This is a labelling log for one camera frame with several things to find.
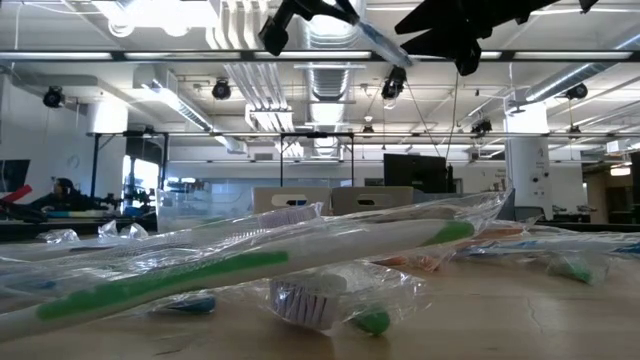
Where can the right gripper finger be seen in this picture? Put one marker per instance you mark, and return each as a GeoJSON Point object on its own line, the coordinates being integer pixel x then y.
{"type": "Point", "coordinates": [435, 21]}
{"type": "Point", "coordinates": [445, 44]}

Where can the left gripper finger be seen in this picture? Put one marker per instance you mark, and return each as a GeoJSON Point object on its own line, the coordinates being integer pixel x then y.
{"type": "Point", "coordinates": [345, 11]}

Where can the black ceiling spotlight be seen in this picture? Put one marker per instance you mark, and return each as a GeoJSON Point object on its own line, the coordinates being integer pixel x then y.
{"type": "Point", "coordinates": [577, 91]}
{"type": "Point", "coordinates": [481, 126]}
{"type": "Point", "coordinates": [53, 97]}
{"type": "Point", "coordinates": [367, 130]}
{"type": "Point", "coordinates": [221, 90]}

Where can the black monitor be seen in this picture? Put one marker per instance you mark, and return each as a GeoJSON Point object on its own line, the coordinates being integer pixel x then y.
{"type": "Point", "coordinates": [415, 172]}

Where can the white column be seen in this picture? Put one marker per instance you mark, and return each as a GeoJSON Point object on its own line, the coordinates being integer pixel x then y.
{"type": "Point", "coordinates": [527, 165]}

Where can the light grey plastic bin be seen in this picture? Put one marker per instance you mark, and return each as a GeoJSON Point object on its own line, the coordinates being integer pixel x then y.
{"type": "Point", "coordinates": [400, 197]}

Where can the white plastic bin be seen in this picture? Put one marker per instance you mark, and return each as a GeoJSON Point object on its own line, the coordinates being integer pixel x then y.
{"type": "Point", "coordinates": [320, 197]}

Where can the dark grey plastic bin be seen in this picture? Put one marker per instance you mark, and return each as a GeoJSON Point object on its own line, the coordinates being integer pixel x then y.
{"type": "Point", "coordinates": [505, 212]}

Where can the clear plastic bin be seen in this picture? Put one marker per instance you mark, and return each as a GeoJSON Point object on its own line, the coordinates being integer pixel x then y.
{"type": "Point", "coordinates": [200, 202]}

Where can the grey office chair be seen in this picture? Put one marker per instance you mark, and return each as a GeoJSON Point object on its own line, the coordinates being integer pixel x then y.
{"type": "Point", "coordinates": [530, 214]}

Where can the green toothbrush in wrapper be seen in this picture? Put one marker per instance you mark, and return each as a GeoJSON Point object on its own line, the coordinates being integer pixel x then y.
{"type": "Point", "coordinates": [200, 272]}
{"type": "Point", "coordinates": [372, 321]}
{"type": "Point", "coordinates": [572, 270]}

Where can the person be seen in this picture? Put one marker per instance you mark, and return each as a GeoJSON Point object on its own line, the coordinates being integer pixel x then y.
{"type": "Point", "coordinates": [62, 192]}

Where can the purple toothbrush in wrapper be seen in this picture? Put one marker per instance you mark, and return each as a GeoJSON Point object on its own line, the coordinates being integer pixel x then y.
{"type": "Point", "coordinates": [305, 302]}

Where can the red flat object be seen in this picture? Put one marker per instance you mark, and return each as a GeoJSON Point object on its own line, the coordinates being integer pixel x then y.
{"type": "Point", "coordinates": [17, 193]}

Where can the dark background desk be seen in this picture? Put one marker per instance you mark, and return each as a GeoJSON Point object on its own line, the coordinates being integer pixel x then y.
{"type": "Point", "coordinates": [25, 227]}

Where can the black overhead camera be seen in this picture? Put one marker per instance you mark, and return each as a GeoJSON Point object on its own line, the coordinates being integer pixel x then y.
{"type": "Point", "coordinates": [395, 80]}

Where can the slim silver ceiling duct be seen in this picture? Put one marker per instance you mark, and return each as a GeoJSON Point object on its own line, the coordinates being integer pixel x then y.
{"type": "Point", "coordinates": [575, 75]}

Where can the black background rig frame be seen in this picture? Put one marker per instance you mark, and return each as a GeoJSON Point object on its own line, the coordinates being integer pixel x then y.
{"type": "Point", "coordinates": [352, 160]}
{"type": "Point", "coordinates": [95, 165]}

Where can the glowing wall lamp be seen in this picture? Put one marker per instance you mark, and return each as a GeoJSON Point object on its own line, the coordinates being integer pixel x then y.
{"type": "Point", "coordinates": [620, 170]}

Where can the dark wall screen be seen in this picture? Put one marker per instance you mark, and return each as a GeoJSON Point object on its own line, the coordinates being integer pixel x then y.
{"type": "Point", "coordinates": [12, 175]}

